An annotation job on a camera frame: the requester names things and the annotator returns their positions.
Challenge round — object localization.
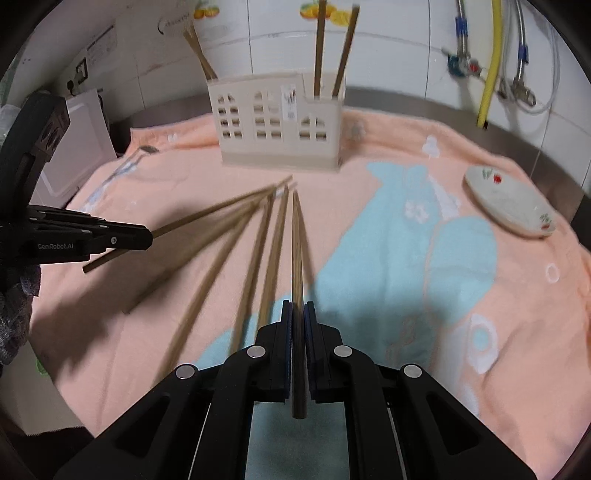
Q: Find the teaware wall decal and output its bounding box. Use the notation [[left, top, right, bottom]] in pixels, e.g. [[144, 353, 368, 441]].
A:
[[157, 0, 358, 35]]

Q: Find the steel angle valve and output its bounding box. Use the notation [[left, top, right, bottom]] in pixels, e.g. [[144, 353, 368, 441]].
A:
[[498, 76, 537, 108]]

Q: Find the peach printed towel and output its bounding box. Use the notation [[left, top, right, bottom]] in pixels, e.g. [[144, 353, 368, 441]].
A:
[[28, 108, 591, 480]]

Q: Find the white microwave oven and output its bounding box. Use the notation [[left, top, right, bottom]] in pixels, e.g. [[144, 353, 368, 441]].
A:
[[39, 88, 118, 208]]

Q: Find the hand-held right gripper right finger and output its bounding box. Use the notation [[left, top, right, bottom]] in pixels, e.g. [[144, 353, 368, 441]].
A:
[[304, 300, 536, 480]]

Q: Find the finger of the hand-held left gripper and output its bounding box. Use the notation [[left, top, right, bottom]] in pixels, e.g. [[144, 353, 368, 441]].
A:
[[28, 205, 153, 237], [89, 230, 154, 257]]

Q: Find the red handle valve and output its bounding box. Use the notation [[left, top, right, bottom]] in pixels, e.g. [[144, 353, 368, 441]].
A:
[[441, 46, 485, 78]]

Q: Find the cream plastic utensil holder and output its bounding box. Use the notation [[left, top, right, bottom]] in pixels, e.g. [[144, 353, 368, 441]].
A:
[[206, 71, 347, 172]]

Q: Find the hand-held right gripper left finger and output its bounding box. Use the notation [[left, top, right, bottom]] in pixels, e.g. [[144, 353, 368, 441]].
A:
[[55, 300, 293, 480]]

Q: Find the row of wooden chopsticks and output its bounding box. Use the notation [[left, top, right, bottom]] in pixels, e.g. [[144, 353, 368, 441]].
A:
[[121, 182, 298, 370]]

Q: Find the flower print ceramic plate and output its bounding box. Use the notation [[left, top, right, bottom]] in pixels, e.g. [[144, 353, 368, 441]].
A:
[[463, 165, 557, 239]]

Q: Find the thin white hose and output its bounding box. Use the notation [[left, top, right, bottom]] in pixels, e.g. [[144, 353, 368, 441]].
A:
[[502, 0, 561, 115]]

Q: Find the corrugated steel hose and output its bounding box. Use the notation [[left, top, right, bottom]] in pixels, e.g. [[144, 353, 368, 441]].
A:
[[514, 0, 531, 86], [454, 0, 468, 54]]

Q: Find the white instruction label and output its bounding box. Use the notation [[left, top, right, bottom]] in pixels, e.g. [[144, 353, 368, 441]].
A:
[[85, 23, 117, 68]]

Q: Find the yellow gas hose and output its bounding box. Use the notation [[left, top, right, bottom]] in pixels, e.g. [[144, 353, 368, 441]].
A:
[[476, 0, 504, 131]]

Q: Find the metal ladle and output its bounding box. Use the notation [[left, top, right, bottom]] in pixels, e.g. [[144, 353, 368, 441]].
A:
[[95, 144, 158, 204]]

